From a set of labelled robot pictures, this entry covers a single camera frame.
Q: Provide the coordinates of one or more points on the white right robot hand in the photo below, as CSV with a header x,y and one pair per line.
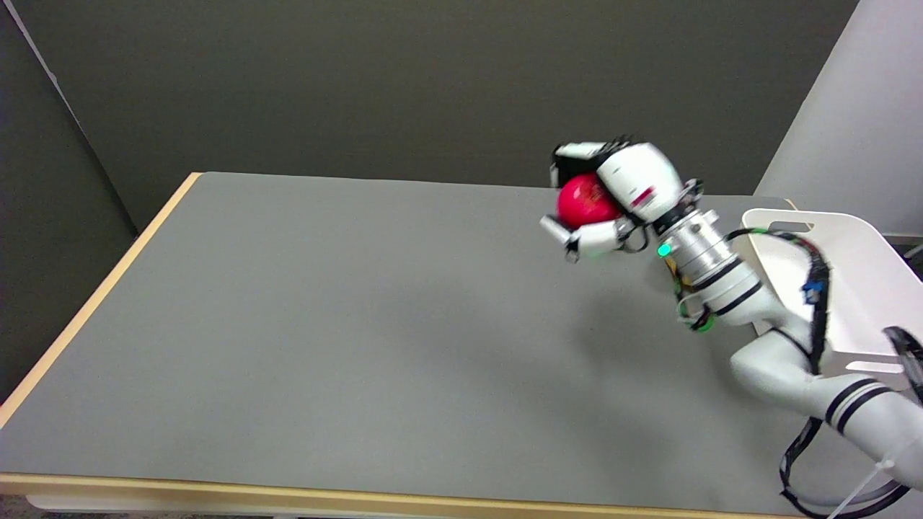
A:
x,y
634,187

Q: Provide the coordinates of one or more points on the red apple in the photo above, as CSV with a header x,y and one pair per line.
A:
x,y
585,200

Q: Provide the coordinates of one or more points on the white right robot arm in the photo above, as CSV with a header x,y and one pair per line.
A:
x,y
764,317

